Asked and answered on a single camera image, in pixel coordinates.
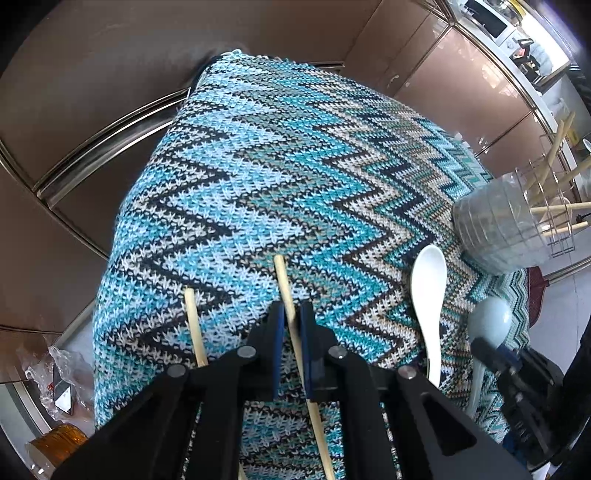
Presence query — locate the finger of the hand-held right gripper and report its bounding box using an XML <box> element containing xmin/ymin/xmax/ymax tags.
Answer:
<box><xmin>471</xmin><ymin>338</ymin><xmax>523</xmax><ymax>378</ymax></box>

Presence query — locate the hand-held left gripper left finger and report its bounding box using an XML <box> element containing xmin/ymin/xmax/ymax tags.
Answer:
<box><xmin>51</xmin><ymin>300</ymin><xmax>287</xmax><ymax>480</ymax></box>

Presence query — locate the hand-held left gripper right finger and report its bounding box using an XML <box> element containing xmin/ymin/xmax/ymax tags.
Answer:
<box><xmin>298</xmin><ymin>300</ymin><xmax>532</xmax><ymax>480</ymax></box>

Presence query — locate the pale blue ceramic spoon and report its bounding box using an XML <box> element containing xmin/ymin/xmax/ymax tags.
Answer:
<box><xmin>463</xmin><ymin>295</ymin><xmax>514</xmax><ymax>418</ymax></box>

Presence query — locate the bamboo chopstick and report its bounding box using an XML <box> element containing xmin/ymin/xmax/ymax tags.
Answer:
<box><xmin>184</xmin><ymin>288</ymin><xmax>249</xmax><ymax>480</ymax></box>
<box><xmin>273</xmin><ymin>255</ymin><xmax>336</xmax><ymax>480</ymax></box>

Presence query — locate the white spoon with handle hole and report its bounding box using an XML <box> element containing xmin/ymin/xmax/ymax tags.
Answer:
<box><xmin>410</xmin><ymin>244</ymin><xmax>448</xmax><ymax>388</ymax></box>

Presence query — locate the wire utensil holder clear cup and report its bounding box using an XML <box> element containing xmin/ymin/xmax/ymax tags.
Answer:
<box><xmin>452</xmin><ymin>157</ymin><xmax>578</xmax><ymax>278</ymax></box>

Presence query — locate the dark red plastic object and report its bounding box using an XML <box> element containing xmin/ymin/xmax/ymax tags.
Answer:
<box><xmin>527</xmin><ymin>265</ymin><xmax>551</xmax><ymax>326</ymax></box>

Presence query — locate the blue zigzag knitted cloth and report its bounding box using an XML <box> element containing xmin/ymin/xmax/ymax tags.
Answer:
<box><xmin>92</xmin><ymin>48</ymin><xmax>532</xmax><ymax>480</ymax></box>

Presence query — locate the clear plastic bag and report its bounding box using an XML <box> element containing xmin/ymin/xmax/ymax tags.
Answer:
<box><xmin>21</xmin><ymin>344</ymin><xmax>95</xmax><ymax>418</ymax></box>

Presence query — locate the orange round container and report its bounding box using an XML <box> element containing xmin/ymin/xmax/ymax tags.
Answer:
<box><xmin>27</xmin><ymin>424</ymin><xmax>89</xmax><ymax>468</ymax></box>

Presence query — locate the white microwave oven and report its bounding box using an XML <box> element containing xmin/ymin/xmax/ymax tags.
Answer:
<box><xmin>464</xmin><ymin>0</ymin><xmax>515</xmax><ymax>47</ymax></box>

